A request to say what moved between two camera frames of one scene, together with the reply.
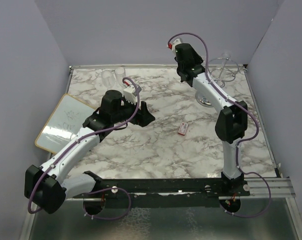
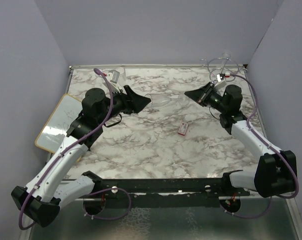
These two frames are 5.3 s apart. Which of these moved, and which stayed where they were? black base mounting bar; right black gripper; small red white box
Moved: right black gripper
Stayed: small red white box; black base mounting bar
